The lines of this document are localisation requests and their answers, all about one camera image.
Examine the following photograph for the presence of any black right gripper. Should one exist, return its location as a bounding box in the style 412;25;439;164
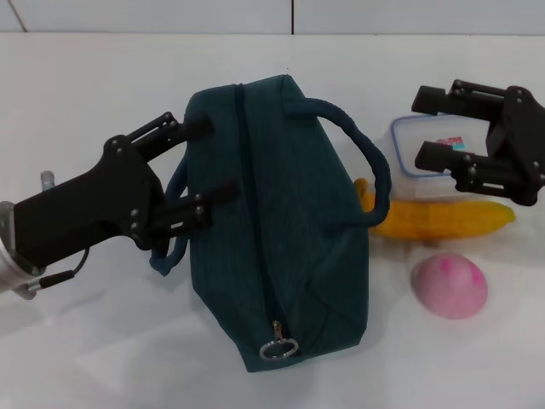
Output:
410;78;545;209

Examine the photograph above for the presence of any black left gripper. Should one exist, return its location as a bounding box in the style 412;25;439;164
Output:
14;111;240;268

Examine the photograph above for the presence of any clear plastic lunch box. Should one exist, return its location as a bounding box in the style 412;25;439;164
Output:
389;113;497;181

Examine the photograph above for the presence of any yellow banana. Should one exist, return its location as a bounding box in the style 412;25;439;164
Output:
353;176;517;248

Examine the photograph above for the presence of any dark blue insulated lunch bag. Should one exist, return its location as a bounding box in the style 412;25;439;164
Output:
149;74;392;374

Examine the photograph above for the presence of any pink peach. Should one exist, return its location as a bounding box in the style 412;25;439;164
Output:
410;251;489;320

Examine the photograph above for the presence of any metal zipper pull ring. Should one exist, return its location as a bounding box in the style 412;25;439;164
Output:
259;320;299;361

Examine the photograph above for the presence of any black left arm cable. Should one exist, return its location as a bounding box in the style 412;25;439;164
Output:
25;246;90;295

